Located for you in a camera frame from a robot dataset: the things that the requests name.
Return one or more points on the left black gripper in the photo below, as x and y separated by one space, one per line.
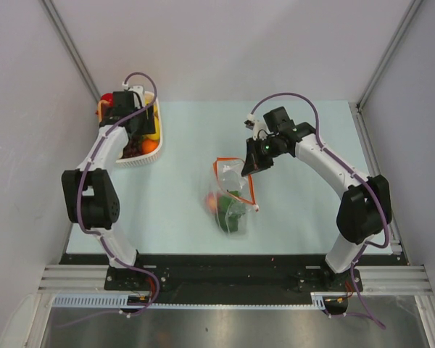
148 125

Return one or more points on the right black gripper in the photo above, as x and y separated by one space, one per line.
254 163

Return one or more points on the yellow bell pepper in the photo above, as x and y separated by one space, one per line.
155 136

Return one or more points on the dark grape bunch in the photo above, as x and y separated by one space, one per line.
132 149

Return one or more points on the clear orange zip bag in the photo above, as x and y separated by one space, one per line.
225 179

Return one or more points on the pink peach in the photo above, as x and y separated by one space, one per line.
211 202

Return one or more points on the green bell pepper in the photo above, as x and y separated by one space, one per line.
231 222

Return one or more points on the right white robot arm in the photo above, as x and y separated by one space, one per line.
365 203

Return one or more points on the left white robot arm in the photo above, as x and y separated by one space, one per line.
90 196

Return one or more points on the orange fruit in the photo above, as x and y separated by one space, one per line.
148 146

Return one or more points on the white plastic basket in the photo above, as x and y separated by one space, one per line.
123 105

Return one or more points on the orange sliced papaya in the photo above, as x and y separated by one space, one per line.
101 108

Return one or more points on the red bell pepper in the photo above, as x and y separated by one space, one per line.
107 97

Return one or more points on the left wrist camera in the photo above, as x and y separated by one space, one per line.
138 94

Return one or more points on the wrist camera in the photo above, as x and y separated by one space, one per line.
138 94
259 128

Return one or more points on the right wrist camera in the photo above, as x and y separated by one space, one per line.
259 128

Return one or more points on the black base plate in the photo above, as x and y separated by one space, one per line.
222 277

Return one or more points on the left aluminium post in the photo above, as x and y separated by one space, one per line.
68 43

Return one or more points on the aluminium post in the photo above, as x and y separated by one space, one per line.
68 43
391 49

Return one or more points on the aluminium front rail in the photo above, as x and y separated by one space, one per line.
376 280

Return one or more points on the white cable duct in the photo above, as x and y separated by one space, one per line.
134 302

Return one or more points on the right aluminium post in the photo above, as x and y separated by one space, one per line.
391 49

